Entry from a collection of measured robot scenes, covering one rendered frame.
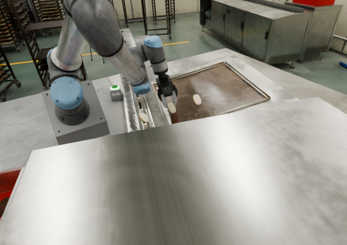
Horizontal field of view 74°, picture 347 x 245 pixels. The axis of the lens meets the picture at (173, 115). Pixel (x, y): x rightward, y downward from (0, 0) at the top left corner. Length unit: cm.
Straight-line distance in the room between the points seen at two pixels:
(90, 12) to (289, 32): 344
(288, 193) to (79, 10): 61
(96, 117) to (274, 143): 94
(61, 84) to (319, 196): 90
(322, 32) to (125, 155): 430
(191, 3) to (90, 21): 798
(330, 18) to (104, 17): 409
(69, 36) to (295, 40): 350
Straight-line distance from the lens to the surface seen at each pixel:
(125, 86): 157
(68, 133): 118
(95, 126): 118
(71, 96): 99
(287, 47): 397
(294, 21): 389
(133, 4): 822
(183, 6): 854
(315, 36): 445
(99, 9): 69
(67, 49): 94
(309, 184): 34
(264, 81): 133
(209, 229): 27
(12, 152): 135
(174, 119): 110
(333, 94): 170
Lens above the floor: 154
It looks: 34 degrees down
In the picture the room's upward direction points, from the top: 4 degrees counter-clockwise
